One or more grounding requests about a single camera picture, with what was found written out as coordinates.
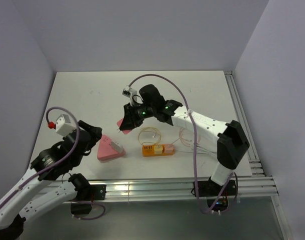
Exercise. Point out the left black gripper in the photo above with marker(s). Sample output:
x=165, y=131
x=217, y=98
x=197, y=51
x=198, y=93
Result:
x=96, y=131

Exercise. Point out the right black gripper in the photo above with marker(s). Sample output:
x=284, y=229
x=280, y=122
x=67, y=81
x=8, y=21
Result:
x=130, y=120

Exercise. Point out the pink square charger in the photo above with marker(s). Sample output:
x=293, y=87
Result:
x=119, y=123

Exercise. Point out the pink triangular power strip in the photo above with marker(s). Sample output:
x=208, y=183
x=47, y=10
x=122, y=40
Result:
x=105, y=152

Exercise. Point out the white square charger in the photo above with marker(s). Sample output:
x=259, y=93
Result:
x=116, y=146

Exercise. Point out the orange power strip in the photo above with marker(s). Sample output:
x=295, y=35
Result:
x=148, y=151

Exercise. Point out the yellow plug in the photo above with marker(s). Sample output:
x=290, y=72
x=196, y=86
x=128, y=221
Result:
x=158, y=149

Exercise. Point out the pink plug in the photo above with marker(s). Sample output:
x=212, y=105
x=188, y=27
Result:
x=168, y=148

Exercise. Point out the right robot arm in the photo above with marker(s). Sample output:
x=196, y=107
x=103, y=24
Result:
x=228, y=139

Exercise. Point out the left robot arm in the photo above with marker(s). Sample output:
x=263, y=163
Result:
x=19, y=205

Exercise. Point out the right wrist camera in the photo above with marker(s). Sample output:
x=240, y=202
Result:
x=132, y=94

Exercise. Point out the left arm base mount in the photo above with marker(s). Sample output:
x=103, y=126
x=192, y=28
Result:
x=82, y=204

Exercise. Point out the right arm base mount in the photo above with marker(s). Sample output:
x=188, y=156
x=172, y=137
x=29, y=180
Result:
x=207, y=188

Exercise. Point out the aluminium rail frame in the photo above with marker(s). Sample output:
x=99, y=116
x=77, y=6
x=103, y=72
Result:
x=166, y=190

